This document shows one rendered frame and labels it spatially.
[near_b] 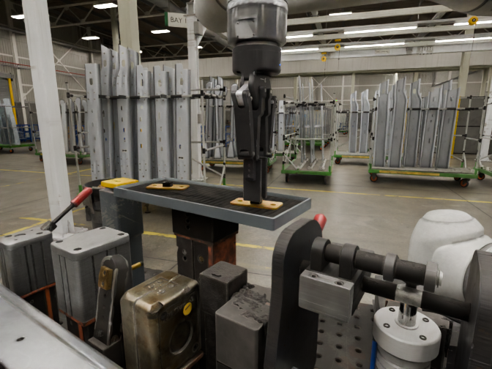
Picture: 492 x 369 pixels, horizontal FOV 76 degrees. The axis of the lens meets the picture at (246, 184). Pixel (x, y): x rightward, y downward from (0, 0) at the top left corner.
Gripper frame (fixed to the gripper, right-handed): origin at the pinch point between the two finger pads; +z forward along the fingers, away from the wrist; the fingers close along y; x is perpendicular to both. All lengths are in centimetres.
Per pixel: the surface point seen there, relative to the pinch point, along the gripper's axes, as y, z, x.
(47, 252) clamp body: 7.2, 18.8, -45.5
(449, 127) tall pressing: -699, 6, 128
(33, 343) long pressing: 24.8, 20.5, -22.4
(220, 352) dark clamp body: 18.6, 17.6, 3.5
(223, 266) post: 11.4, 10.5, 0.1
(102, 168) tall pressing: -268, 59, -346
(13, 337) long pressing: 25.3, 20.5, -26.0
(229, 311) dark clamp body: 17.5, 12.7, 4.1
